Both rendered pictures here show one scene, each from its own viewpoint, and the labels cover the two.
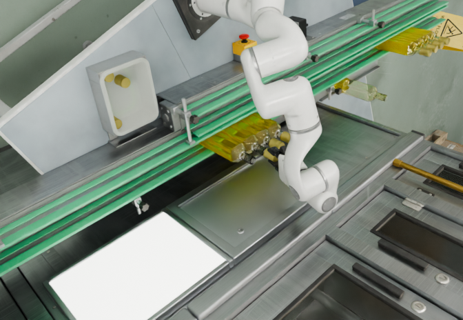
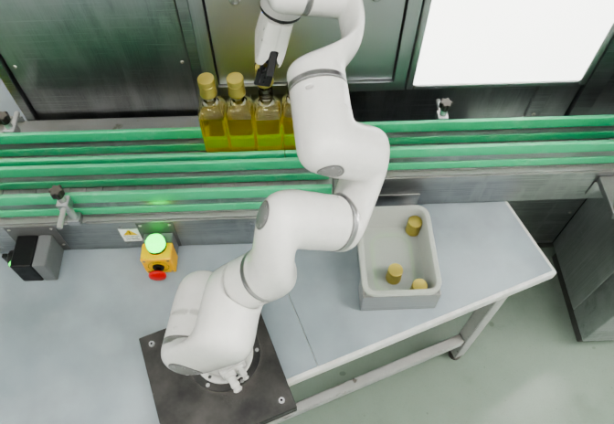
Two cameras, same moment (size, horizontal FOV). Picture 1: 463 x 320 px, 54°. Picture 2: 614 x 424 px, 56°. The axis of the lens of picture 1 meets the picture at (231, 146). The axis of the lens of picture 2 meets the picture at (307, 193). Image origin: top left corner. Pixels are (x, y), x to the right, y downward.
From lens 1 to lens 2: 83 cm
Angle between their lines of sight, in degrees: 34
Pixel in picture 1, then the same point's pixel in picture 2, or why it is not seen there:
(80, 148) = (455, 212)
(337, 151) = (96, 19)
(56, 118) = (481, 259)
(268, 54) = (335, 227)
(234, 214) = not seen: hidden behind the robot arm
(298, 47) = (293, 217)
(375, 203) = not seen: outside the picture
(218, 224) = (386, 26)
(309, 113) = (330, 99)
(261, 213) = not seen: hidden behind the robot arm
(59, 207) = (540, 153)
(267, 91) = (375, 169)
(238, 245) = not seen: outside the picture
